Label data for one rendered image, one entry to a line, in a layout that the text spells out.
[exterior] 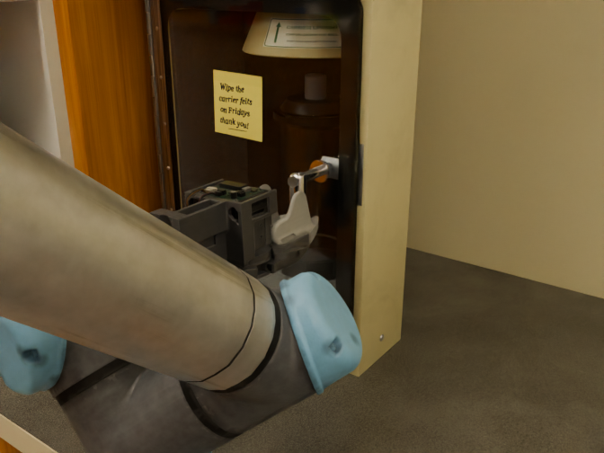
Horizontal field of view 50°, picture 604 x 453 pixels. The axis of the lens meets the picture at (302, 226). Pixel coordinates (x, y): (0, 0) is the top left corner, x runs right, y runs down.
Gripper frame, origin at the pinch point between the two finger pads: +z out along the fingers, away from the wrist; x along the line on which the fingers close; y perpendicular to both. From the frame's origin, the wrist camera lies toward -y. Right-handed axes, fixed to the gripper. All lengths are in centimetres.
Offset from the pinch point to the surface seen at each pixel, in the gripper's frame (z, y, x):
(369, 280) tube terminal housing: 6.4, -7.9, -5.0
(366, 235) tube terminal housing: 5.2, -1.8, -5.2
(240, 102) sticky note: 3.5, 12.4, 11.1
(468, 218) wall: 47.7, -13.5, -0.8
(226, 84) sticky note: 3.5, 14.3, 13.1
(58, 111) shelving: 45, -4, 111
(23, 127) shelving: 47, -11, 133
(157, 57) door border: 3.6, 17.0, 24.7
